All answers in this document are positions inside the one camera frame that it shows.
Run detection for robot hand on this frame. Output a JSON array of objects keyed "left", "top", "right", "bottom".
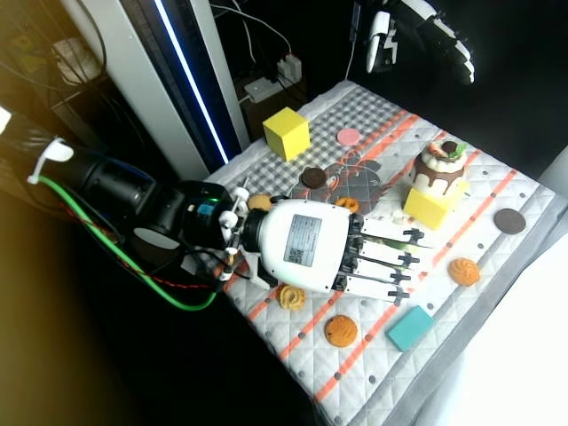
[
  {"left": 253, "top": 197, "right": 434, "bottom": 308},
  {"left": 365, "top": 0, "right": 477, "bottom": 86}
]

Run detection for chocolate drip toy cake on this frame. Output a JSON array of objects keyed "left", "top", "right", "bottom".
[{"left": 412, "top": 140, "right": 469, "bottom": 199}]

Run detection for chocolate chip cookie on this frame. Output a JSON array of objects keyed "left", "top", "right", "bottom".
[{"left": 324, "top": 314, "right": 359, "bottom": 350}]

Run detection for smooth yellow cube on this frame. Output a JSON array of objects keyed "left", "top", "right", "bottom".
[{"left": 402, "top": 179, "right": 470, "bottom": 231}]

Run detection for orange swirl cookie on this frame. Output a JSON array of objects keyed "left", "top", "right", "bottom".
[{"left": 446, "top": 256, "right": 482, "bottom": 288}]

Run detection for white cable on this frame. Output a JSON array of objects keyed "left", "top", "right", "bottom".
[{"left": 211, "top": 3, "right": 295, "bottom": 59}]

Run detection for yellow textured block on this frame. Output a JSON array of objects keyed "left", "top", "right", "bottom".
[{"left": 262, "top": 106, "right": 312, "bottom": 162}]

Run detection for ring-shaped swirl butter cookie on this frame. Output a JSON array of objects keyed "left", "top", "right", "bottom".
[{"left": 275, "top": 283, "right": 307, "bottom": 311}]

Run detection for pink sandwich cookie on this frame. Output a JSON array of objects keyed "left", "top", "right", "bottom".
[{"left": 336, "top": 127, "right": 362, "bottom": 146}]

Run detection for grey quilt with bear print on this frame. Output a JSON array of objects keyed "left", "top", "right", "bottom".
[{"left": 203, "top": 79, "right": 556, "bottom": 426}]

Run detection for teal flat block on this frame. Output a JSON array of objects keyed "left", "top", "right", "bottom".
[{"left": 384, "top": 304, "right": 436, "bottom": 352}]

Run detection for white power strip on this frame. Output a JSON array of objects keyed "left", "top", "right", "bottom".
[{"left": 242, "top": 75, "right": 286, "bottom": 104}]

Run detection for red cable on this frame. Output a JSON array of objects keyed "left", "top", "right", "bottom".
[{"left": 57, "top": 194, "right": 223, "bottom": 290}]

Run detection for dark brown flat cookie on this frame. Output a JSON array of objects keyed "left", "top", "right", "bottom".
[{"left": 493, "top": 208, "right": 527, "bottom": 235}]

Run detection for white charger plug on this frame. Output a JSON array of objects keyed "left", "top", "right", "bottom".
[{"left": 276, "top": 52, "right": 304, "bottom": 82}]

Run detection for dark brown sandwich cookie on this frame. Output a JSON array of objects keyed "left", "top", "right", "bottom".
[{"left": 301, "top": 167, "right": 328, "bottom": 189}]

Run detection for grey pillar with blue light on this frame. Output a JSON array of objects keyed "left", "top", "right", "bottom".
[{"left": 61, "top": 0, "right": 249, "bottom": 178}]

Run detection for green cable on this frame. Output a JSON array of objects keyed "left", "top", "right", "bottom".
[{"left": 37, "top": 175, "right": 218, "bottom": 312}]

